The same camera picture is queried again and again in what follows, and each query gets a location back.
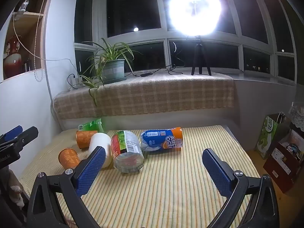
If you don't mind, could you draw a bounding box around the clear cup with red-green label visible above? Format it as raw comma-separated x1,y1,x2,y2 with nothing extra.
110,130,145,173

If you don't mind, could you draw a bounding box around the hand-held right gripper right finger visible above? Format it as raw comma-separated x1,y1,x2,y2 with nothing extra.
202,148,278,228

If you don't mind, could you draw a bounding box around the green plastic bottle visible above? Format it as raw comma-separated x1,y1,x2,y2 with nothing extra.
78,118,105,134

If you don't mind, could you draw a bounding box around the orange paper cup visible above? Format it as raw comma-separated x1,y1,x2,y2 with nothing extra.
76,130,98,150
58,148,81,170

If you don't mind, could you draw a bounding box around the white charger plug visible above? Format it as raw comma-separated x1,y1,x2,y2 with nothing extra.
68,73,84,90

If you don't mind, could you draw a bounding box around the dark red cardboard box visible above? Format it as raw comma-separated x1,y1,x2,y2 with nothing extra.
263,123,304,196

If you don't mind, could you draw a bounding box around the white cable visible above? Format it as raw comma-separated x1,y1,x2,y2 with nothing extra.
13,0,79,77

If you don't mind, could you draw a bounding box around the black cable with adapter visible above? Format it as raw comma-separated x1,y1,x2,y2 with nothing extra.
125,41,186,78

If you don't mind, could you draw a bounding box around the beige fuzzy cloth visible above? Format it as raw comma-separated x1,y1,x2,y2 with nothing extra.
9,185,25,207

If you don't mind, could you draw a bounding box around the green paper bag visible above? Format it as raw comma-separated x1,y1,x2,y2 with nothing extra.
255,113,286,160

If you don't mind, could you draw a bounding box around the striped yellow tablecloth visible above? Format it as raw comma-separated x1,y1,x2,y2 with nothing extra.
20,125,262,228

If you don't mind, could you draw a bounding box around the white window frame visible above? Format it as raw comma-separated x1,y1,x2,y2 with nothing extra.
74,0,298,86

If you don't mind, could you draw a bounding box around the spider plant in grey pot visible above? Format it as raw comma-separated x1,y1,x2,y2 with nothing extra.
78,37,143,107

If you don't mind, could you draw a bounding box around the plaid beige cloth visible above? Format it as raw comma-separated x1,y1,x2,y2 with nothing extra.
53,71,235,121

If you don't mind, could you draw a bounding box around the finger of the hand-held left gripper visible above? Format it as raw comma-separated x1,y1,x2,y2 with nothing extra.
0,125,24,146
0,126,39,153

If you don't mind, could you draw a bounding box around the black tripod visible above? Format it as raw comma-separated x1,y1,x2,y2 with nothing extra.
191,35,212,76

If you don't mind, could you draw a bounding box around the white lace cloth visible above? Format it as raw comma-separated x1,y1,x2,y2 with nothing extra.
288,102,304,132

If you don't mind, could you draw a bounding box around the wooden shelf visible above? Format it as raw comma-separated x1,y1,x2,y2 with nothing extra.
2,0,55,81

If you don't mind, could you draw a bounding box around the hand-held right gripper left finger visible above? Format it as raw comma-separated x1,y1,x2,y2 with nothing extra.
27,146,106,228

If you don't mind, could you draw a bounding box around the blue and orange cup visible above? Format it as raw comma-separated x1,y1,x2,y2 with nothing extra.
140,127,184,154

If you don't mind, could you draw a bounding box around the ring light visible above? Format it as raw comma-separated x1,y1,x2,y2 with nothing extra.
168,0,223,37

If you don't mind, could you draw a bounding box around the white cup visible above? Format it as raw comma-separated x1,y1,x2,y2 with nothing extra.
88,132,112,168

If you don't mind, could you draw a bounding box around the beaded blind cord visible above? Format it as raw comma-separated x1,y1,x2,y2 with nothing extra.
33,0,53,82

